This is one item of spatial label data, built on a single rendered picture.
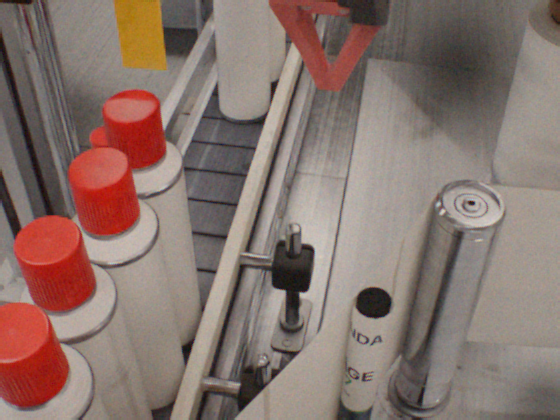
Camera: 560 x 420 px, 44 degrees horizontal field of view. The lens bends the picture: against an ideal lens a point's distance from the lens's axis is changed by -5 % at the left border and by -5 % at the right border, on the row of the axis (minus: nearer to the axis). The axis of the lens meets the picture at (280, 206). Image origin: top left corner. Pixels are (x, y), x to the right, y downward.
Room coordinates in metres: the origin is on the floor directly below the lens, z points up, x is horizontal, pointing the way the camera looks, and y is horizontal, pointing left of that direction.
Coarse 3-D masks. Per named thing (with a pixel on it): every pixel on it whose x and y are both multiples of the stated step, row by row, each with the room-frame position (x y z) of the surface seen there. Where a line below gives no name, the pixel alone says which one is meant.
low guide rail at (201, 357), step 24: (288, 72) 0.60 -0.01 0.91; (288, 96) 0.57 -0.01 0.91; (264, 144) 0.49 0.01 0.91; (264, 168) 0.46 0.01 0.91; (240, 216) 0.40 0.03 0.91; (240, 240) 0.37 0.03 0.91; (216, 288) 0.33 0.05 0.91; (216, 312) 0.31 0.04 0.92; (216, 336) 0.29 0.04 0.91; (192, 360) 0.27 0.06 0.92; (192, 384) 0.25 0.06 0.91; (192, 408) 0.23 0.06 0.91
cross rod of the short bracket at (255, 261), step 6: (246, 252) 0.37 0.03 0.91; (240, 258) 0.36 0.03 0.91; (246, 258) 0.36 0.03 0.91; (252, 258) 0.36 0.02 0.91; (258, 258) 0.36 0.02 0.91; (264, 258) 0.36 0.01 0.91; (270, 258) 0.36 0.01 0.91; (240, 264) 0.36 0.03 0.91; (246, 264) 0.36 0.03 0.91; (252, 264) 0.36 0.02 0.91; (258, 264) 0.36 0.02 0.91; (264, 264) 0.36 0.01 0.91; (270, 264) 0.36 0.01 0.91; (264, 270) 0.36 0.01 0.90; (270, 270) 0.35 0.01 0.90
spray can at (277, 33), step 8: (272, 16) 0.62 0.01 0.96; (272, 24) 0.62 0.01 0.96; (280, 24) 0.63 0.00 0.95; (272, 32) 0.62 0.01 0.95; (280, 32) 0.63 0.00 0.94; (272, 40) 0.62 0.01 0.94; (280, 40) 0.63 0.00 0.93; (272, 48) 0.62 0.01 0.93; (280, 48) 0.63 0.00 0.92; (272, 56) 0.62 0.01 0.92; (280, 56) 0.63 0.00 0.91; (272, 64) 0.62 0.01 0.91; (280, 64) 0.63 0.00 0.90; (272, 72) 0.62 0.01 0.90; (280, 72) 0.63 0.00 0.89; (272, 80) 0.62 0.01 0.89
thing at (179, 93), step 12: (204, 36) 0.59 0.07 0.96; (204, 48) 0.57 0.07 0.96; (192, 60) 0.55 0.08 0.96; (204, 60) 0.57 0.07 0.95; (192, 72) 0.53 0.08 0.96; (180, 84) 0.51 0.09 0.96; (192, 84) 0.53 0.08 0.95; (168, 96) 0.50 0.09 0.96; (180, 96) 0.50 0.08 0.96; (168, 108) 0.48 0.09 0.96; (180, 108) 0.49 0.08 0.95; (168, 120) 0.46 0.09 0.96; (168, 132) 0.46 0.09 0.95
